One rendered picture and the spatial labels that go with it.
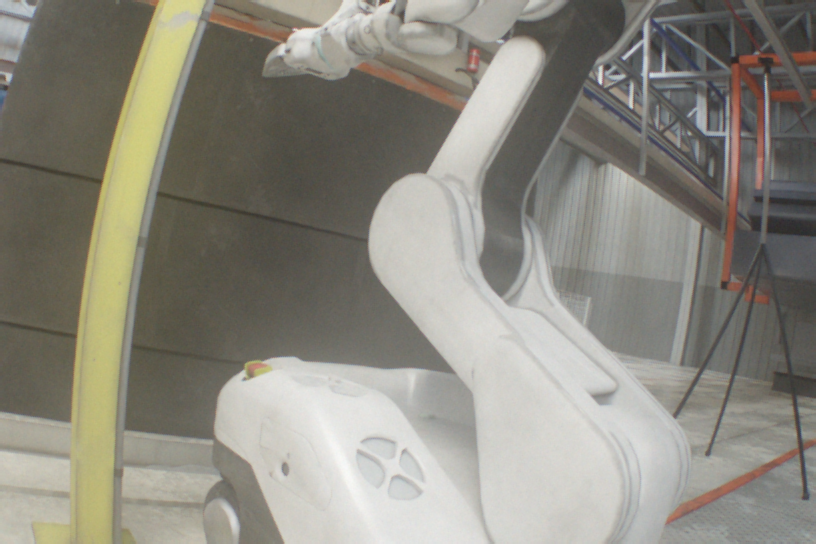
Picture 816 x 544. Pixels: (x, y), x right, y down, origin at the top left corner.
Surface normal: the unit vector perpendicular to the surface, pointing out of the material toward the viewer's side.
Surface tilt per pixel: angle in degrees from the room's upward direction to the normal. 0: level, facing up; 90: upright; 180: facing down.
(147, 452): 90
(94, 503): 90
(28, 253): 90
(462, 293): 78
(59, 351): 90
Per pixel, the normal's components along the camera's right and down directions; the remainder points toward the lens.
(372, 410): 0.55, -0.70
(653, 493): 0.58, -0.05
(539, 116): 0.48, 0.55
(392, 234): -0.73, -0.16
